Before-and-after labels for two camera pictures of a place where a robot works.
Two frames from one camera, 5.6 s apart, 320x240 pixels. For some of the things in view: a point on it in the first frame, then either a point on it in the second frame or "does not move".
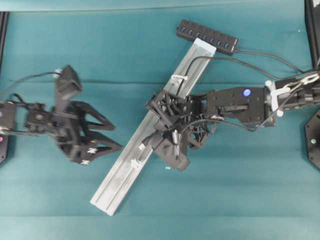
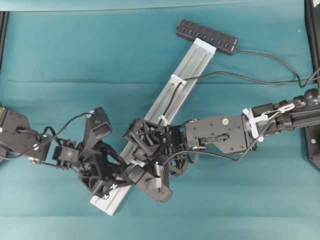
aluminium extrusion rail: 135,155 does not move
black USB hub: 222,42 does not move
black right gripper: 170,108 to 145,135
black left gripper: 68,124 to 72,155
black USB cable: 228,123 to 182,79
